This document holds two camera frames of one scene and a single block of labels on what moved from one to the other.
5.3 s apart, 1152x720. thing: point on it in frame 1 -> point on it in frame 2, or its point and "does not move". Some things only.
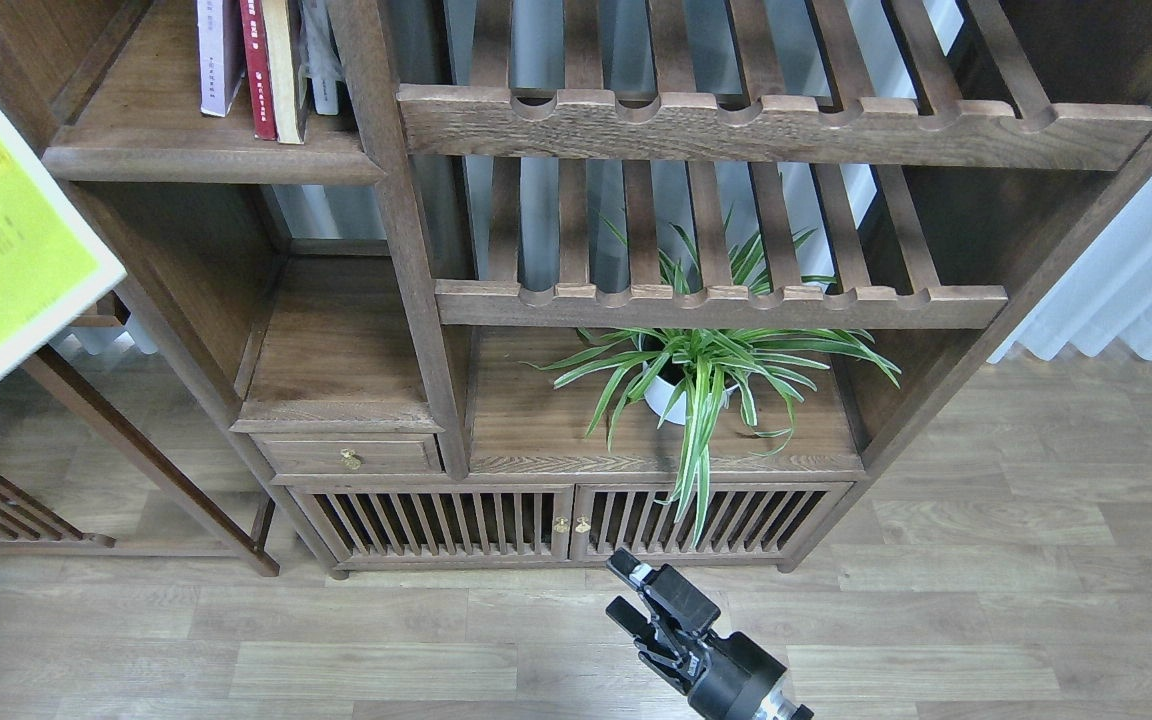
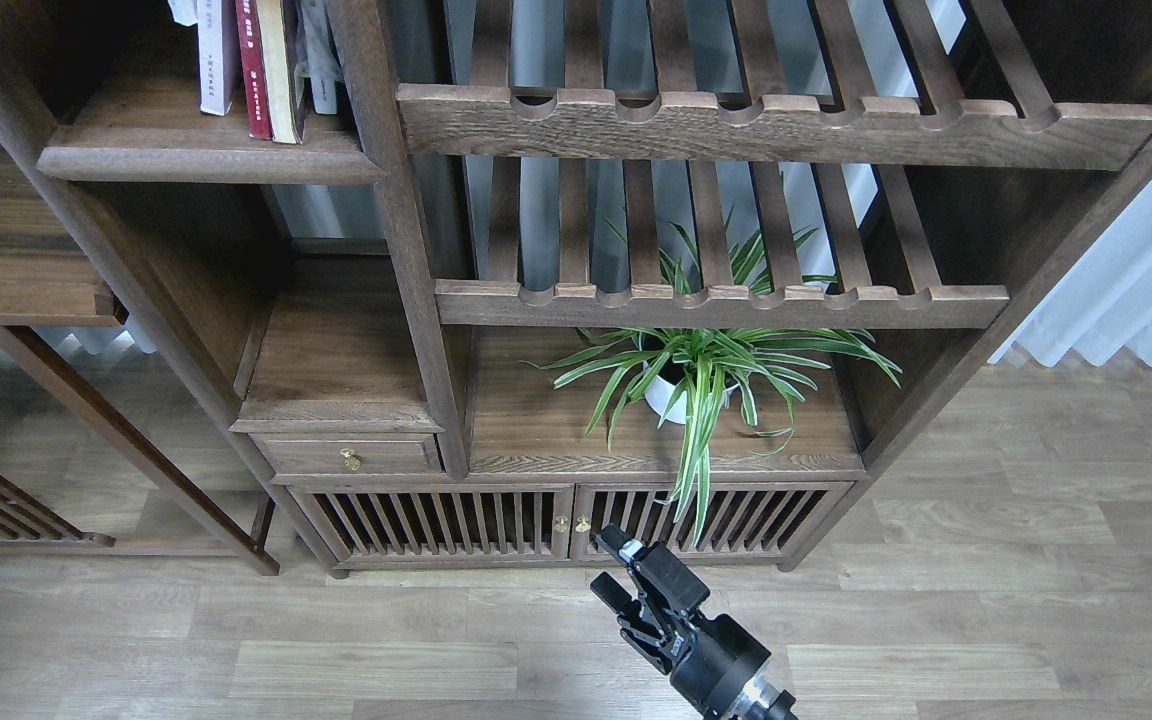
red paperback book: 258,66 does not move
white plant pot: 659,396 does not move
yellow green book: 18,257 -> 185,12
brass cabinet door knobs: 562,526 does not move
